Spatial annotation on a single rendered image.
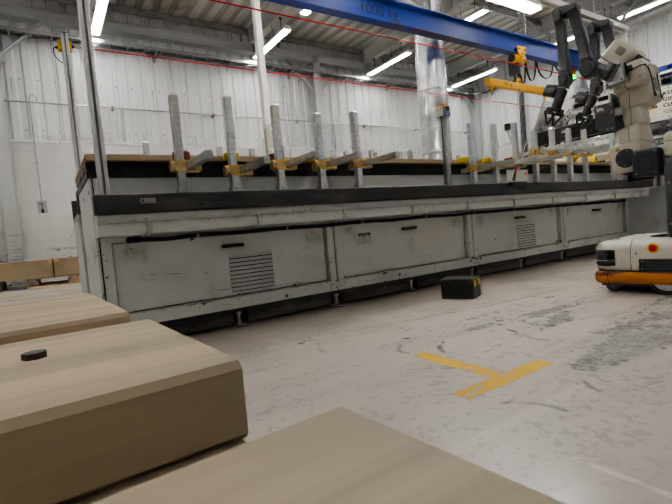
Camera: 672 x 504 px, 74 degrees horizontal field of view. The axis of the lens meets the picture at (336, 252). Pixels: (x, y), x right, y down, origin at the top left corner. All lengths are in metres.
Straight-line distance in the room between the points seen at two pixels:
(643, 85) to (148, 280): 2.78
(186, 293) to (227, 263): 0.26
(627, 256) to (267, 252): 1.92
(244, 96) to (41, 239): 4.90
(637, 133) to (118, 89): 8.62
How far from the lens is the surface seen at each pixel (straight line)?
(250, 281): 2.49
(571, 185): 4.25
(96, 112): 2.14
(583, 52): 3.02
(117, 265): 2.32
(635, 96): 3.04
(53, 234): 9.21
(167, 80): 10.05
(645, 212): 5.88
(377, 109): 12.42
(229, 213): 2.20
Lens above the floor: 0.48
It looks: 3 degrees down
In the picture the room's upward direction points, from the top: 5 degrees counter-clockwise
